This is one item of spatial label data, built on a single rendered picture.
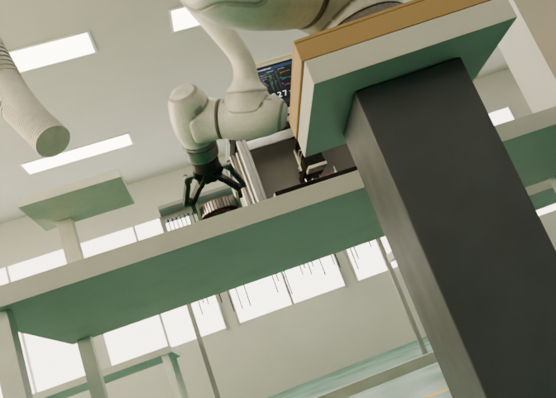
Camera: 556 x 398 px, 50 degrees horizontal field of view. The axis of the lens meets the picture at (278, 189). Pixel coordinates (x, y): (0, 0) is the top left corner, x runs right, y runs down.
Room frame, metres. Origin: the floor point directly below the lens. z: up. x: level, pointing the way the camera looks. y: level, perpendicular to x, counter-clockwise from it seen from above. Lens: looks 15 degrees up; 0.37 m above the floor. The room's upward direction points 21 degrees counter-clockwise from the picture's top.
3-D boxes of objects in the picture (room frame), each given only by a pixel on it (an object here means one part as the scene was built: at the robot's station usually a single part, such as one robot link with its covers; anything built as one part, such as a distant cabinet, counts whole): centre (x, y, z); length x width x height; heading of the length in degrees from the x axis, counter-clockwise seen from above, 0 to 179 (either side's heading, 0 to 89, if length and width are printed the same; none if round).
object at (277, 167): (2.02, -0.22, 0.92); 0.66 x 0.01 x 0.30; 100
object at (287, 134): (1.87, -0.25, 1.03); 0.62 x 0.01 x 0.03; 100
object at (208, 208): (1.68, 0.18, 0.83); 0.11 x 0.11 x 0.04
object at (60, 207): (2.18, 0.73, 0.98); 0.37 x 0.35 x 0.46; 100
